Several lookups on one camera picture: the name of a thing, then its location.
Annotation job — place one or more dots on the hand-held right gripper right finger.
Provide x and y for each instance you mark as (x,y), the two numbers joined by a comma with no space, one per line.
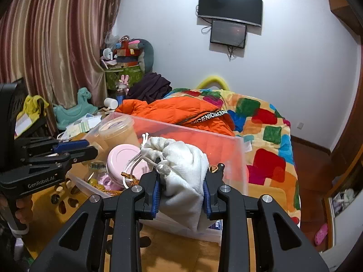
(206,201)

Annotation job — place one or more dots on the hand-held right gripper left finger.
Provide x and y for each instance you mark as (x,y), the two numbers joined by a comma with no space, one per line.
(155,201)

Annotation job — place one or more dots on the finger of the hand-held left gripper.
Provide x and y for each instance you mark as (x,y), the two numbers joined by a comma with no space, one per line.
(85,153)
(68,146)

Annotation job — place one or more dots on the cream jar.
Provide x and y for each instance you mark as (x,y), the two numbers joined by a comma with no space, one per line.
(119,136)

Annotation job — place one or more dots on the clear plastic box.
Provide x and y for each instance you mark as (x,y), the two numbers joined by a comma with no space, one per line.
(238,161)

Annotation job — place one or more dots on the wooden desktop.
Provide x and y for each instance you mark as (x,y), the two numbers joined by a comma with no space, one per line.
(42,218)

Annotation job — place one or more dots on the person's left hand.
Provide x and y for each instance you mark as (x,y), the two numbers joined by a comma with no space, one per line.
(22,211)

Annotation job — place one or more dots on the stack of papers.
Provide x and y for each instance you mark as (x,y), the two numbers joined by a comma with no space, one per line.
(82,126)

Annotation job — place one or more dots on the pink hair accessory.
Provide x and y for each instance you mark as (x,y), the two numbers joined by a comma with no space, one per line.
(105,182)

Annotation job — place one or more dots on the teal rocking horse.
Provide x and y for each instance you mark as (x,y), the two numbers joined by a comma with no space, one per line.
(73,110)

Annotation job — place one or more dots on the pink round jar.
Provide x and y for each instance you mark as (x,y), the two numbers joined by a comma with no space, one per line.
(124,158)

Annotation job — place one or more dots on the yellow cloth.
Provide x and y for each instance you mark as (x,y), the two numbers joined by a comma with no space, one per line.
(32,106)

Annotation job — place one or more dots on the white cup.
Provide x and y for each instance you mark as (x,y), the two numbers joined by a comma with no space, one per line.
(110,102)

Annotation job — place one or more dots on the black mesh chair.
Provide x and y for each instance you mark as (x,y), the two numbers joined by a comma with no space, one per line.
(22,96)

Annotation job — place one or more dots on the colourful patchwork blanket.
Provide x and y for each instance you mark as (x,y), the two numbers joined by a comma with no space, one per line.
(266,158)

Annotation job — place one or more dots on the pink bunny toy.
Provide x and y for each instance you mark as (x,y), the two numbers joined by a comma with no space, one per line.
(124,82)

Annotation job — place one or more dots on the orange jacket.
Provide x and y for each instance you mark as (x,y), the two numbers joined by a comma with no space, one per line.
(158,110)

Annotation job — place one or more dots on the green patterned box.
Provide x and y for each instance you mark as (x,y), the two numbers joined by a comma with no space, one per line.
(133,75)

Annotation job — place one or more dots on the dark purple cloth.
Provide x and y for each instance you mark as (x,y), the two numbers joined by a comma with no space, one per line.
(150,87)

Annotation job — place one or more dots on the small white fan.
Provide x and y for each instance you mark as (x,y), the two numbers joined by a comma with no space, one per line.
(107,53)

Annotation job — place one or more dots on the stack of red boxes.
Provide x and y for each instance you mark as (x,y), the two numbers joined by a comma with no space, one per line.
(127,51)

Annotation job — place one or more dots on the striped curtain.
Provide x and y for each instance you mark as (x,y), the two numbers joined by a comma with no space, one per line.
(56,34)

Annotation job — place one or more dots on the grey plush cushion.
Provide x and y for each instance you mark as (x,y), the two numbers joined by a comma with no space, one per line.
(147,53)

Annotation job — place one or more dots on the pink slipper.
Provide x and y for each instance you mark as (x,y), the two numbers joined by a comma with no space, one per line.
(321,232)

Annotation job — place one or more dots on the yellow hoop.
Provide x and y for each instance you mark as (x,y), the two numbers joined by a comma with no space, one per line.
(211,78)

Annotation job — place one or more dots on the white cabinet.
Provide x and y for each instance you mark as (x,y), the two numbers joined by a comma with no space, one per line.
(339,259)

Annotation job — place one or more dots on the wooden wardrobe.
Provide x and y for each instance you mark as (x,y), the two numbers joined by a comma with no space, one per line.
(340,2)

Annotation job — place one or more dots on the small wall monitor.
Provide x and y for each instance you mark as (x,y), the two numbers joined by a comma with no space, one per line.
(228,33)

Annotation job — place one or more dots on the black wall television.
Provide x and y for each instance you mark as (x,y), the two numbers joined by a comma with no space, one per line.
(229,4)

